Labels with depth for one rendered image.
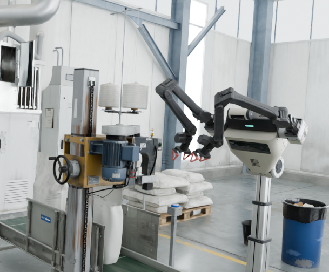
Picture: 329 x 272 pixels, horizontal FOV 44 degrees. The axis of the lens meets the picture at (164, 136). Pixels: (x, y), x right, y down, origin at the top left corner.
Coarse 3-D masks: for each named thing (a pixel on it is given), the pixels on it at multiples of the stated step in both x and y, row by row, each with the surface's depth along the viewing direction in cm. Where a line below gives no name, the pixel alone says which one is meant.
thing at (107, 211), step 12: (96, 192) 312; (108, 192) 302; (120, 192) 292; (96, 204) 303; (108, 204) 298; (120, 204) 292; (96, 216) 301; (108, 216) 295; (120, 216) 300; (108, 228) 295; (120, 228) 300; (108, 240) 295; (120, 240) 301; (108, 252) 295
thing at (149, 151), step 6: (138, 138) 277; (144, 138) 281; (150, 138) 285; (138, 144) 278; (150, 144) 286; (156, 144) 290; (144, 150) 282; (150, 150) 286; (144, 156) 288; (150, 156) 287; (144, 162) 289; (150, 162) 287; (144, 168) 289; (150, 168) 288; (132, 174) 276; (144, 174) 289
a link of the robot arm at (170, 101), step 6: (168, 90) 244; (162, 96) 252; (168, 96) 245; (168, 102) 251; (174, 102) 254; (174, 108) 256; (180, 108) 259; (174, 114) 261; (180, 114) 260; (180, 120) 263; (186, 120) 265; (186, 126) 266; (192, 126) 268
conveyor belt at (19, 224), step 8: (24, 216) 415; (8, 224) 385; (16, 224) 386; (24, 224) 388; (24, 232) 363; (120, 256) 316; (104, 264) 297; (112, 264) 298; (120, 264) 299; (128, 264) 300; (136, 264) 301; (144, 264) 302
